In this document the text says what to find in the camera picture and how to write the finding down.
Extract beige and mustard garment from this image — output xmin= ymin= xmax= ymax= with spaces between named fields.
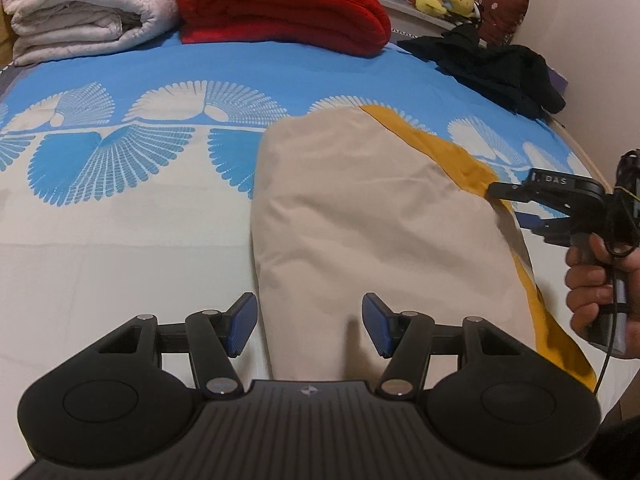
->
xmin=250 ymin=105 xmax=596 ymax=387

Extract white folded fleece blanket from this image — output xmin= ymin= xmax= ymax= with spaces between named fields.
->
xmin=1 ymin=0 xmax=179 ymax=66

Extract black clothing pile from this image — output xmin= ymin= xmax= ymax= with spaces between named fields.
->
xmin=398 ymin=24 xmax=566 ymax=120

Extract purple paper bag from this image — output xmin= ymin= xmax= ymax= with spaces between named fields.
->
xmin=548 ymin=67 xmax=568 ymax=96

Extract person's right hand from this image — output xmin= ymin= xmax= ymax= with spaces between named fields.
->
xmin=565 ymin=234 xmax=640 ymax=360

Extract red folded blanket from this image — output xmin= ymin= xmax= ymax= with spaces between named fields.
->
xmin=178 ymin=0 xmax=392 ymax=58

